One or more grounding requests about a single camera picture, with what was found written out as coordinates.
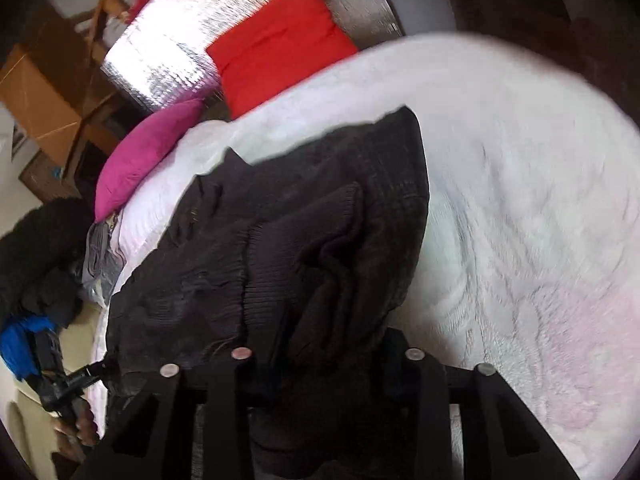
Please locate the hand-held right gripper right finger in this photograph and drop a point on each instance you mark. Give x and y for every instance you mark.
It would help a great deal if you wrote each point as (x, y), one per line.
(430, 410)

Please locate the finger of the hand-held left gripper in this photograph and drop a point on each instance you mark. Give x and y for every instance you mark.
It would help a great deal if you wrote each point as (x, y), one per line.
(95, 371)

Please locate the black large garment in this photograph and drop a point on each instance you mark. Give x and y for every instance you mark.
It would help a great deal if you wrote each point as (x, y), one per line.
(300, 240)

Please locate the red pillow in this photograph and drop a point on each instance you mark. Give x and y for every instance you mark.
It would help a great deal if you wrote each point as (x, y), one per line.
(280, 45)

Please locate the pink pillow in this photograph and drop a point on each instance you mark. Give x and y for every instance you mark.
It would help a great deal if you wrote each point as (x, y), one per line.
(145, 155)

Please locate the white bed mattress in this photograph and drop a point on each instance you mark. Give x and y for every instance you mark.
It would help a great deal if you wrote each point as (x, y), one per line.
(500, 160)

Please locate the person's left hand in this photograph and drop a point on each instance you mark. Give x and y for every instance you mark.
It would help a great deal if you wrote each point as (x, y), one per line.
(86, 425)

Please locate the black clothes pile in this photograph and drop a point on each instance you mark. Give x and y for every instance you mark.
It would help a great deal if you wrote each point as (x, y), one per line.
(35, 250)

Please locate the silver foil insulation panel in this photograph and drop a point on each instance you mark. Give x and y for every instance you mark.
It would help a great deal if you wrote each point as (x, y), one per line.
(200, 25)

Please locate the wooden cabinet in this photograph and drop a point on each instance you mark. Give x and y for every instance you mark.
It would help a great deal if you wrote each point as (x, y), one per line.
(45, 95)

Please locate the beige mattress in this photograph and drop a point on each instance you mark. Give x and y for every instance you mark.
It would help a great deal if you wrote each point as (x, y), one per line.
(20, 430)

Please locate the grey clothing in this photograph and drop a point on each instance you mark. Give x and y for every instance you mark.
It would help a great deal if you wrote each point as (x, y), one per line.
(102, 260)

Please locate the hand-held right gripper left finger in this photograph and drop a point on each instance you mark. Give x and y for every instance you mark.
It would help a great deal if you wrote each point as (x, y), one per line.
(227, 405)

